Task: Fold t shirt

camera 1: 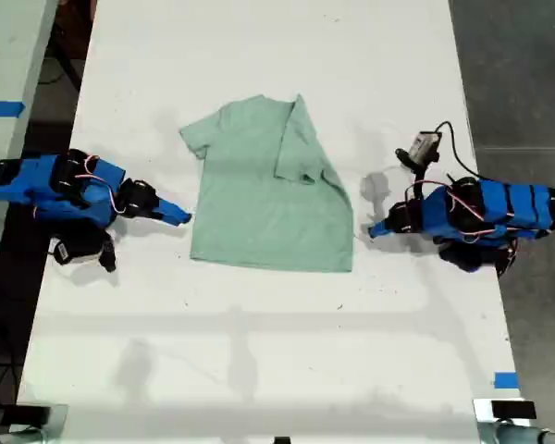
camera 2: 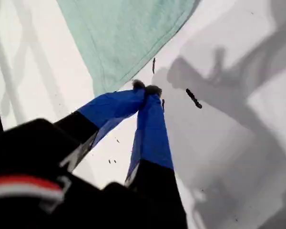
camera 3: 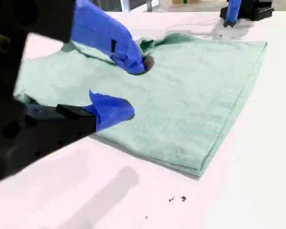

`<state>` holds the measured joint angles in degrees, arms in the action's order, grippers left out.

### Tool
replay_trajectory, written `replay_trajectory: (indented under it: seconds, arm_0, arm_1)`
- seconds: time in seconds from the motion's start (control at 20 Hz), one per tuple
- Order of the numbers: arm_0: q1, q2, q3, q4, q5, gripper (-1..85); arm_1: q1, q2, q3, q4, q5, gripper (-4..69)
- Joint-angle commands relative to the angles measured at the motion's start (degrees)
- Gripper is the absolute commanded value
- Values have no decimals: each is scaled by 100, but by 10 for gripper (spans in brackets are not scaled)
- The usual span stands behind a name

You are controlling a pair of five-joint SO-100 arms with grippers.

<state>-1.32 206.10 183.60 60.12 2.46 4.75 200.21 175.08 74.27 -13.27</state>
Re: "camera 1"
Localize pale green T-shirt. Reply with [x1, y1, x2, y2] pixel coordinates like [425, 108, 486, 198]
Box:
[179, 93, 355, 274]

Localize pale side table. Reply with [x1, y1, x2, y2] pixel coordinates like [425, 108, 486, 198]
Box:
[0, 0, 59, 300]

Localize small blue tape patch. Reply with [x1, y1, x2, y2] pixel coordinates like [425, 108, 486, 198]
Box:
[493, 371, 521, 390]

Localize black table clamp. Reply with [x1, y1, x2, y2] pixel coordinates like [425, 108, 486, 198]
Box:
[490, 400, 537, 420]
[14, 404, 53, 426]

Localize short black camera stalk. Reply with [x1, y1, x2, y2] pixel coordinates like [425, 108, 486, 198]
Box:
[96, 230, 118, 274]
[395, 147, 430, 187]

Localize grey-faced black camera box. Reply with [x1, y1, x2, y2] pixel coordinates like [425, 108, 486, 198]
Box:
[408, 130, 446, 164]

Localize black camera cable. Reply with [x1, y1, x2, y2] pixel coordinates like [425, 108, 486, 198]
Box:
[436, 120, 481, 179]

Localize black labelled camera box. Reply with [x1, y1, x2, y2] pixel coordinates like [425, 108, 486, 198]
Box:
[49, 233, 101, 266]

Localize metal corner bracket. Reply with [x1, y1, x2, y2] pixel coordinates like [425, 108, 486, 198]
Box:
[7, 402, 70, 444]
[472, 397, 540, 444]

